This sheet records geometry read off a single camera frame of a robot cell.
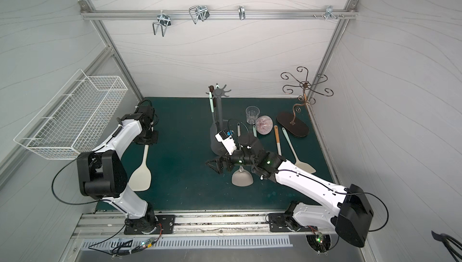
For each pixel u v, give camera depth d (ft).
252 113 3.56
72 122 2.26
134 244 2.30
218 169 1.99
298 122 3.50
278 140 3.28
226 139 2.04
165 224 2.41
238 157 2.01
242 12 2.57
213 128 2.75
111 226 2.45
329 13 2.51
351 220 1.26
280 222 2.45
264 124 3.33
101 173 1.51
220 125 2.73
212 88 2.27
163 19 2.56
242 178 2.64
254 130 3.42
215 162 1.99
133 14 2.51
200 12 2.51
